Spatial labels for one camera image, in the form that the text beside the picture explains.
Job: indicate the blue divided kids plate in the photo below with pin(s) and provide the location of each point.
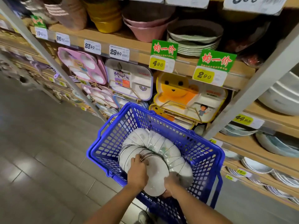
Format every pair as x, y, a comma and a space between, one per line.
121, 101

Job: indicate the stack of pale green plates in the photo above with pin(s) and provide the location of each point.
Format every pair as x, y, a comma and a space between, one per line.
194, 27

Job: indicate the person's right forearm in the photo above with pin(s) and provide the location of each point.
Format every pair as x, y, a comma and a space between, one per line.
196, 209

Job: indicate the person's left hand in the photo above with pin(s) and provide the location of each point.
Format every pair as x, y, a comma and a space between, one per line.
137, 172

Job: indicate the nested row of floral bowls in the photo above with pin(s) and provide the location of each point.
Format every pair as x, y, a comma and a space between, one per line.
154, 139

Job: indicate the white black-rimmed floral bowl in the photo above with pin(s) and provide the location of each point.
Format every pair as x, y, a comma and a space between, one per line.
156, 174

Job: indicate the person's left forearm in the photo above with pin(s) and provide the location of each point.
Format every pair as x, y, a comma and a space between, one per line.
112, 207

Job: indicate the white divided kids plate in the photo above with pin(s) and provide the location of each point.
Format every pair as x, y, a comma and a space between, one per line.
130, 76

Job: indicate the yellow price tag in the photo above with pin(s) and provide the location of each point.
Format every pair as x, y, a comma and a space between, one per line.
243, 119

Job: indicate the person's grey trousers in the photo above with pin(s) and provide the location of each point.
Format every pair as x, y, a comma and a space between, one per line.
149, 219

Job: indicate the green sign price tag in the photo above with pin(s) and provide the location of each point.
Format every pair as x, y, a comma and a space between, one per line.
163, 47
216, 59

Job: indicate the blue shopping basket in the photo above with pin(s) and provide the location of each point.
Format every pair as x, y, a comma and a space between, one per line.
109, 139

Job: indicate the stack of large white bowls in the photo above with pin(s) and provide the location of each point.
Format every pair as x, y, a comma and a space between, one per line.
282, 100

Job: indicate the stack of grey striped bowls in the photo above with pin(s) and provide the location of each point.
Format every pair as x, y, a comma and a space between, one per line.
37, 9

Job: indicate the pink divided kids plate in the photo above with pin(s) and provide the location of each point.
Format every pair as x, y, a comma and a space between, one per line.
100, 95
81, 65

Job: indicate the person's right hand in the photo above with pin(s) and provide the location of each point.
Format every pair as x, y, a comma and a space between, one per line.
172, 184

